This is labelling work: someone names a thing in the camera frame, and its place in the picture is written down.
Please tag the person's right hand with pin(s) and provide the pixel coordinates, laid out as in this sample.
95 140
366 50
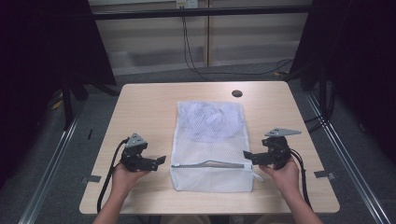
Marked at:
283 177

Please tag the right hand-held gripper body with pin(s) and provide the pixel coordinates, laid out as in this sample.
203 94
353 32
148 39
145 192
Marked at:
277 152

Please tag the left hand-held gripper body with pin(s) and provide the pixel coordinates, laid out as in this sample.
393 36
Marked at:
134 155

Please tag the black metal stand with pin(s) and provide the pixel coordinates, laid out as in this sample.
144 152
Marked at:
67 102

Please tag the dark curtain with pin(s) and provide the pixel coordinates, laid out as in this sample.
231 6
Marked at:
358 62
46 46

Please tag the metal floor rail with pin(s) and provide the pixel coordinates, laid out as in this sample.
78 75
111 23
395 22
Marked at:
351 168
46 174

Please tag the grey tape strip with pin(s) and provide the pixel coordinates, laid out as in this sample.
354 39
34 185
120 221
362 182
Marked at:
91 179
323 174

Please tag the white garment with dark print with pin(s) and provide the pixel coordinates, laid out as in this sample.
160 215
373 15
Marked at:
211 119

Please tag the white mesh laundry bag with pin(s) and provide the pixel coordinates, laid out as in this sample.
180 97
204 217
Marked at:
211 155

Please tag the black horizontal bar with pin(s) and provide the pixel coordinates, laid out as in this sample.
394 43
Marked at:
202 12

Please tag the person's left hand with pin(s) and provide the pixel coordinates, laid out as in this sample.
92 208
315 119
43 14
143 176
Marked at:
124 179

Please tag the white wall outlet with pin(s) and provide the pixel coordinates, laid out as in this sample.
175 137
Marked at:
186 3

